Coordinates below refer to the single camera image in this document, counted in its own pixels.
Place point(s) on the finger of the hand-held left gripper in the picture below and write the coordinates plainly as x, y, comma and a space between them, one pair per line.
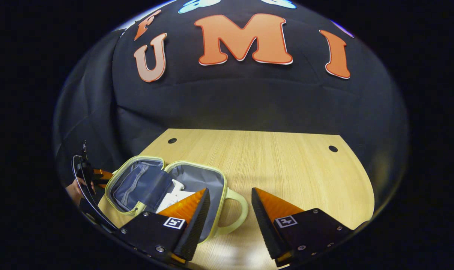
104, 174

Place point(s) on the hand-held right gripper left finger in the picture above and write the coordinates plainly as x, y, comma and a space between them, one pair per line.
197, 228

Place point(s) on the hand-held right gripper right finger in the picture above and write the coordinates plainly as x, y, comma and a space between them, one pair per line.
266, 228

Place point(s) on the white squeeze tube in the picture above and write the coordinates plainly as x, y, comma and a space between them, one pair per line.
170, 202

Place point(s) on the white pump bottle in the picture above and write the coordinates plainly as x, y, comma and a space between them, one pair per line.
177, 185

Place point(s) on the pale yellow small suitcase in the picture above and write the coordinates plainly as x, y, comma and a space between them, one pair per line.
200, 180

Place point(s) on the black backdrop cloth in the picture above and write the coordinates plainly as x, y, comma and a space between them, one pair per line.
249, 97

